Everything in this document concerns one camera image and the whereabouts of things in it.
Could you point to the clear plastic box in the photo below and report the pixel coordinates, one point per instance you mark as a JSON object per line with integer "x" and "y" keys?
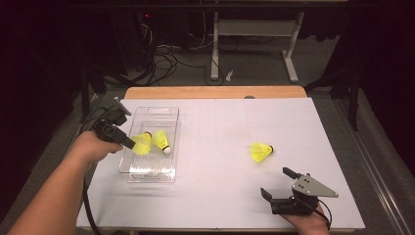
{"x": 156, "y": 163}

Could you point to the grey table knob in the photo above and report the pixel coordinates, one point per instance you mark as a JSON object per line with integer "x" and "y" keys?
{"x": 249, "y": 97}

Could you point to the person's left hand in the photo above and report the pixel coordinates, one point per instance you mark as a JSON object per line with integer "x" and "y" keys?
{"x": 94, "y": 148}

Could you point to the white metal desk frame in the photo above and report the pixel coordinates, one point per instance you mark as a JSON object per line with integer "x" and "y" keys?
{"x": 257, "y": 27}

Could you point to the black stand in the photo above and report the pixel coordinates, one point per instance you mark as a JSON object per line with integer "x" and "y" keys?
{"x": 354, "y": 101}
{"x": 85, "y": 94}

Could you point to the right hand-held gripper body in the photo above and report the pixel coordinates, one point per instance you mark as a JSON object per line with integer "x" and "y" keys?
{"x": 293, "y": 205}

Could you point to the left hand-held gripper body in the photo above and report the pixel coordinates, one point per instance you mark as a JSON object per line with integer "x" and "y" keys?
{"x": 109, "y": 129}

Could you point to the person's right hand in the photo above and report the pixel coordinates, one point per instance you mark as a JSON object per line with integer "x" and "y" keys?
{"x": 308, "y": 223}

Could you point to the wooden table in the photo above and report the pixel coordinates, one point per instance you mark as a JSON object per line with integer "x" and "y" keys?
{"x": 212, "y": 92}

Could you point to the yellow shuttlecock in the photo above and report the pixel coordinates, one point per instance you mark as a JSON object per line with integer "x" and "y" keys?
{"x": 160, "y": 139}
{"x": 260, "y": 152}
{"x": 142, "y": 145}

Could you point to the small white floor object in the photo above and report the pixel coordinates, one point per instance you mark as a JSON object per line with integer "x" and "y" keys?
{"x": 229, "y": 76}

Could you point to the white board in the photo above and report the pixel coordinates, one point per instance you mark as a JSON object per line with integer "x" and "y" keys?
{"x": 221, "y": 130}

